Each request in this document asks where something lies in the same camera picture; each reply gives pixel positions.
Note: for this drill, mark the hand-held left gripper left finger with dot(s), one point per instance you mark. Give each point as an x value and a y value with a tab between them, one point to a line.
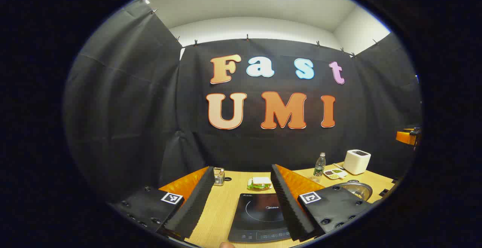
188	210

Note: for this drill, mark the black induction cooktop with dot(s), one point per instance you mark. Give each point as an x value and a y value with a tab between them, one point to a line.
256	214

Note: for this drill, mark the white toaster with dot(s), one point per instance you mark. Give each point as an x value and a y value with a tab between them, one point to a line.
356	162

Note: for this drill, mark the white divided seasoning dish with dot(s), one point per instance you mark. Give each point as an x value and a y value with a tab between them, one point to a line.
335	174

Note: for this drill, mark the black backdrop cloth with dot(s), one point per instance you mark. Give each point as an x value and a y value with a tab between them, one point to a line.
150	108

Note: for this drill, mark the small white plate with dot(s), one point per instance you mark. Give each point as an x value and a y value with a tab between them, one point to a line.
250	185

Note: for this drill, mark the clear plastic water bottle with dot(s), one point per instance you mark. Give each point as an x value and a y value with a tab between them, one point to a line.
319	165

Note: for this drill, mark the row of metal cloth clips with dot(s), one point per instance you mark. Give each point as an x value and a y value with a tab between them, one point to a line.
195	43

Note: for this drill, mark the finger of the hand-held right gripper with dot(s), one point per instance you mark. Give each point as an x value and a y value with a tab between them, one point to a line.
404	137

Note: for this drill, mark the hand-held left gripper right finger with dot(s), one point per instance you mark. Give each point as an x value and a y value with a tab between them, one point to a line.
292	210

